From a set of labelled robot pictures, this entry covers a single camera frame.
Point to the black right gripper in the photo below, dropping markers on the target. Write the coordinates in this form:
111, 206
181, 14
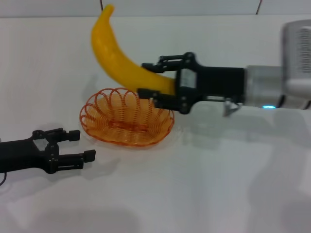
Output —
213, 82

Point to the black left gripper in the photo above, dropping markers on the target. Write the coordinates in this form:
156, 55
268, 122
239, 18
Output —
22, 154

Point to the yellow banana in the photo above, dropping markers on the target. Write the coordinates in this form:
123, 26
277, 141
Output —
114, 58

